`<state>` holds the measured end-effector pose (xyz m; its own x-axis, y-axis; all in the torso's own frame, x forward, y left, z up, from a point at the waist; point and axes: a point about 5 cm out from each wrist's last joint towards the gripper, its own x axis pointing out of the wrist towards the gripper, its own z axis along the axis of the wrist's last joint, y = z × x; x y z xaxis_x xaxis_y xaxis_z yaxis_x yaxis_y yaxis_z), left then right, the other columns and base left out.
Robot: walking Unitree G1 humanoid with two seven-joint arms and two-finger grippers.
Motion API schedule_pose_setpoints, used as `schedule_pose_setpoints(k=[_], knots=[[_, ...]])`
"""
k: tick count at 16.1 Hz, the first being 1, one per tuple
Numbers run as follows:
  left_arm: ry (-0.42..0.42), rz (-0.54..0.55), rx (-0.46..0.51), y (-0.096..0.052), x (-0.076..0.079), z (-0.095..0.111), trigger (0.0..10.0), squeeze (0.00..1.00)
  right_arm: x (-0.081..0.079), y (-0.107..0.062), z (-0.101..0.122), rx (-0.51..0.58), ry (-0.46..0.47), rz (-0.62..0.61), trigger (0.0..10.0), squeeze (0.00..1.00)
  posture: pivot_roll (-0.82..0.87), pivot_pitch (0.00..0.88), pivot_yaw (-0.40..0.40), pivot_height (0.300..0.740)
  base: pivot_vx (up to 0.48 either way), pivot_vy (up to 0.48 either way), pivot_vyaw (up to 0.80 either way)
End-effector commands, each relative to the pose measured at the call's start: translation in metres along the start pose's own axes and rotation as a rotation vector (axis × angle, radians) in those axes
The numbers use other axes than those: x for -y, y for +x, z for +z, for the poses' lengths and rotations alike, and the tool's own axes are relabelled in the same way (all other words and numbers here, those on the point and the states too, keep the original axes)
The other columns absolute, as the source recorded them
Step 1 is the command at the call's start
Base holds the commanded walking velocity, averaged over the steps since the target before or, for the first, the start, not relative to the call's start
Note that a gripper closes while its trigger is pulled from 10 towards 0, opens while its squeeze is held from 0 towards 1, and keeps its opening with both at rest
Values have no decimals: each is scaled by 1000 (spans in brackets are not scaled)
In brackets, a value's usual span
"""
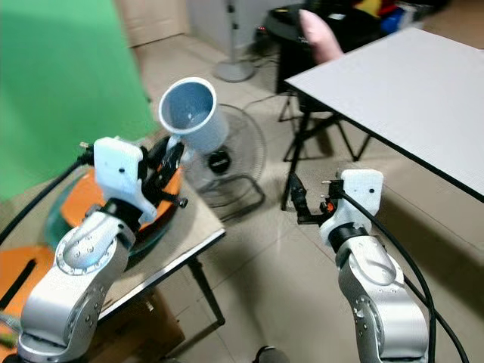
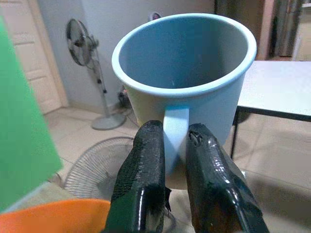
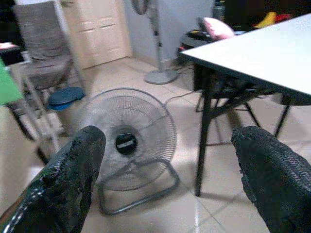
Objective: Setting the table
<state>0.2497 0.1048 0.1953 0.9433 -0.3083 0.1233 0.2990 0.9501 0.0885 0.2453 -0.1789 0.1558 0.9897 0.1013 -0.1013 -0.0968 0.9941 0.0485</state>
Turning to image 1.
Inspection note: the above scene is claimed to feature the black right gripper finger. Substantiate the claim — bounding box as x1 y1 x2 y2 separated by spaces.
287 172 303 220
296 177 314 219

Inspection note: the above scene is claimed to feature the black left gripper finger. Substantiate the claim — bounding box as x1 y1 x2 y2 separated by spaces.
144 142 167 187
163 141 187 187

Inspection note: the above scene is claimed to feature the blue-grey plastic cup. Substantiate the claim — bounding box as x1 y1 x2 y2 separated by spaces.
159 76 230 157

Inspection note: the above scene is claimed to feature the white floor fan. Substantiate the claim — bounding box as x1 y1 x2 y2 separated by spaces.
172 102 267 210

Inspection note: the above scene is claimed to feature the orange plate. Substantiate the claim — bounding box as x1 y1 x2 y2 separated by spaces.
60 168 184 231

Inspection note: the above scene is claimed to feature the teal glass plate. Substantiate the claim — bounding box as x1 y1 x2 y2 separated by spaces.
44 168 184 267

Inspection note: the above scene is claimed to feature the green backdrop screen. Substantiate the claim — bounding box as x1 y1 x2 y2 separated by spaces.
0 0 157 202

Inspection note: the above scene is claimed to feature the brown cardboard box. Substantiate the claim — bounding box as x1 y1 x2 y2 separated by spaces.
97 289 199 363

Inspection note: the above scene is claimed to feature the white table with black legs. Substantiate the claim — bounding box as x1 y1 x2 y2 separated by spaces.
278 27 484 214

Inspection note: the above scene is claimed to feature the beige door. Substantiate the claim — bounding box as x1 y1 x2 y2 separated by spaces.
116 0 191 48

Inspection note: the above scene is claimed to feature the black chair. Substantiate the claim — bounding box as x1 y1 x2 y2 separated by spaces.
262 3 386 95

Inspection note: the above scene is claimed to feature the orange placemat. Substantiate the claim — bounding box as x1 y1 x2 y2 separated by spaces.
0 244 57 358

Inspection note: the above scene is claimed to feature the black robot foot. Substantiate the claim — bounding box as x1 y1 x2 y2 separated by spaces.
253 346 293 363

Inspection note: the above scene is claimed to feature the black flat strip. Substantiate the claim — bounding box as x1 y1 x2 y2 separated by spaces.
0 259 38 309

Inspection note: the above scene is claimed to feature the metal cutlery piece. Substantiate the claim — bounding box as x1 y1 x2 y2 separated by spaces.
0 312 22 337

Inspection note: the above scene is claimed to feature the colourful plastic items pile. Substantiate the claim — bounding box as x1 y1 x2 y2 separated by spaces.
352 0 451 36

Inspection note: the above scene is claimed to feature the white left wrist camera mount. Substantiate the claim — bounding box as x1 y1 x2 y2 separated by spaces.
92 136 150 225

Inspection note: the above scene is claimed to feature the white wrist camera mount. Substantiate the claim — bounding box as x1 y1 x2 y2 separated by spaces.
92 136 150 225
319 168 385 247

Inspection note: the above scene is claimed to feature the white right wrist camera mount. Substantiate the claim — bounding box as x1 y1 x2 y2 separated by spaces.
319 168 385 247

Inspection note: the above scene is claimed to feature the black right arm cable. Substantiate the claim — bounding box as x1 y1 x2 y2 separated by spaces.
337 189 471 363

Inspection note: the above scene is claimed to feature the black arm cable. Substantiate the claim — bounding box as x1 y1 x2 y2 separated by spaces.
337 189 471 363
0 154 96 244

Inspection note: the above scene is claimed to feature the white pedestal stand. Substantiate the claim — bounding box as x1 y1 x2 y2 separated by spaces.
213 0 257 83

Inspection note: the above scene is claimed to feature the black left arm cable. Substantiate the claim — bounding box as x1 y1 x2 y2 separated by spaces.
0 154 96 244

